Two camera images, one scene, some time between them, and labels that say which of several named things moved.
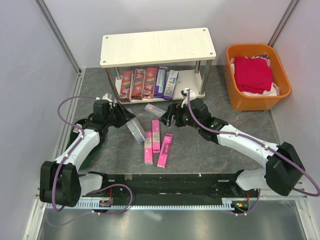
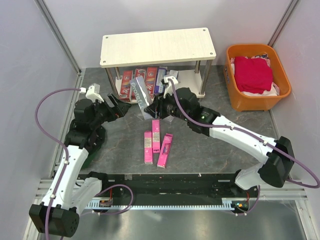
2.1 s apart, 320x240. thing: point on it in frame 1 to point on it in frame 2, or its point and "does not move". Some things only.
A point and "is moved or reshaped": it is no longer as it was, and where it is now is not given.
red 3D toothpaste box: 150,82 does not move
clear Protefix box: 155,110 is moved or reshaped
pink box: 156,130 does not move
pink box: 163,158 does not move
